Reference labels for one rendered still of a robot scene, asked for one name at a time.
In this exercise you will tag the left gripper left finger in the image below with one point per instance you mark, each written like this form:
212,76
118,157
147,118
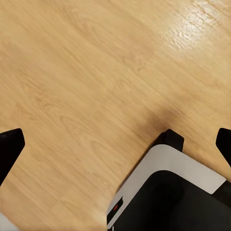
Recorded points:
11,145

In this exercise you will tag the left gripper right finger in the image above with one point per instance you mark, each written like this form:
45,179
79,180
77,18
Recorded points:
223,143

